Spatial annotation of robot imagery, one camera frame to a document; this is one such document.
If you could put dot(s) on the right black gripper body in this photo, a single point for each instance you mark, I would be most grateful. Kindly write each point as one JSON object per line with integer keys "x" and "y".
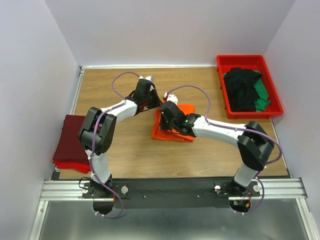
{"x": 163, "y": 122}

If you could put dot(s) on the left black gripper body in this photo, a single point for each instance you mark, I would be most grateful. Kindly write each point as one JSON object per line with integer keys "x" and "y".
{"x": 155, "y": 99}

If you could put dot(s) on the orange t shirt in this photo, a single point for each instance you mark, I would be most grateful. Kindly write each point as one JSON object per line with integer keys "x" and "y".
{"x": 167, "y": 135}

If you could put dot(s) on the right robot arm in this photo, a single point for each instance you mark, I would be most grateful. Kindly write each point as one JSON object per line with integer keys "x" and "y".
{"x": 253, "y": 143}

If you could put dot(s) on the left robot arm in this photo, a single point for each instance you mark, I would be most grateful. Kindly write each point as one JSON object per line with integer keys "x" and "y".
{"x": 98, "y": 128}

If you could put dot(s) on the black t shirt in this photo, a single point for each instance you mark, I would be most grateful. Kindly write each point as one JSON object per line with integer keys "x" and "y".
{"x": 241, "y": 92}

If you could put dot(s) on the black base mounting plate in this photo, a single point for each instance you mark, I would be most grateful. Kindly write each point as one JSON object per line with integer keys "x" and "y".
{"x": 169, "y": 193}

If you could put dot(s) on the green t shirt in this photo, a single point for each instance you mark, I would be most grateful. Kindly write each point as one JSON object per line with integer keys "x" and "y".
{"x": 263, "y": 101}

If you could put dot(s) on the dark red folded shirt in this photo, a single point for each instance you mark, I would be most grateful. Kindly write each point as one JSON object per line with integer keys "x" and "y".
{"x": 69, "y": 149}

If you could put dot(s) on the bright red folded shirt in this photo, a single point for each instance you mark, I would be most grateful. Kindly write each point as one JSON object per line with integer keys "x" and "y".
{"x": 80, "y": 167}

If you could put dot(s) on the red plastic bin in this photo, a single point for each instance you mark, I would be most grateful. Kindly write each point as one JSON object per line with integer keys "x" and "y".
{"x": 225, "y": 62}

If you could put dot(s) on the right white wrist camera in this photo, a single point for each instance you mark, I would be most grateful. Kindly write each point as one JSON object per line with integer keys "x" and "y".
{"x": 172, "y": 98}

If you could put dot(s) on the aluminium extrusion rail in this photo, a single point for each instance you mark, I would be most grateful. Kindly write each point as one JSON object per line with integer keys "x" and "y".
{"x": 281, "y": 213}

